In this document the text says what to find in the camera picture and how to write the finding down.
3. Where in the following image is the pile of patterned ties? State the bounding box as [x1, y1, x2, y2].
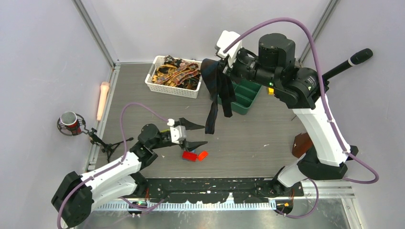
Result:
[151, 55, 201, 91]

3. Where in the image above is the black tripod left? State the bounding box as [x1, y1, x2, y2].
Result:
[87, 128, 134, 163]

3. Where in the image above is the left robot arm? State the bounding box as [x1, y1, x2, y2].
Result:
[51, 118, 206, 229]

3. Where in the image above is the navy brown striped tie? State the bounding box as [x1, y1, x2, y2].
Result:
[201, 59, 236, 135]

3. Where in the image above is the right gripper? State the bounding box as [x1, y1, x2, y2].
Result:
[214, 49, 278, 89]

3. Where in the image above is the green divided tray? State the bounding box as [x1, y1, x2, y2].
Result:
[217, 80, 262, 117]

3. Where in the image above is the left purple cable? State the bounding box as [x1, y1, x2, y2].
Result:
[56, 102, 171, 229]

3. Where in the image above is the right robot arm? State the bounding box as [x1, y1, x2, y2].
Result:
[216, 31, 349, 196]

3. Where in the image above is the red silver studio microphone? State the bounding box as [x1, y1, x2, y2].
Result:
[56, 111, 89, 136]

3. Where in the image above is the black handheld microphone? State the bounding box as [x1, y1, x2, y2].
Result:
[322, 48, 373, 81]

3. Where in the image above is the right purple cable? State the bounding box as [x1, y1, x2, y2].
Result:
[223, 17, 380, 220]

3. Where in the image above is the yellow block near tray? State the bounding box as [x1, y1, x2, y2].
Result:
[266, 87, 274, 95]

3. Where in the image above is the purple cable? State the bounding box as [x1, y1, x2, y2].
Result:
[223, 17, 380, 220]
[56, 102, 171, 229]

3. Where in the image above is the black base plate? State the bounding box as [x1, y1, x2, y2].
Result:
[115, 177, 304, 205]

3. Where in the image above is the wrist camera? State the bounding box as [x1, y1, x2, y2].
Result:
[215, 30, 242, 68]
[167, 118, 187, 145]

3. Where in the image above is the orange-red small block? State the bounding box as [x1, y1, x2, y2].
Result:
[197, 151, 209, 161]

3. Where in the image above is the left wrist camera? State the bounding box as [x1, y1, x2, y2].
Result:
[167, 118, 187, 145]

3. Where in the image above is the red block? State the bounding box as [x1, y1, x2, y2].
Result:
[181, 151, 198, 162]

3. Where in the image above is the peach cylinder handle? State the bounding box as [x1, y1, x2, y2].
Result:
[96, 82, 110, 121]

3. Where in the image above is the white perforated basket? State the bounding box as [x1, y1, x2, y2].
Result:
[145, 55, 202, 99]

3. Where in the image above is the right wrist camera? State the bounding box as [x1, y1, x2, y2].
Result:
[215, 30, 242, 68]

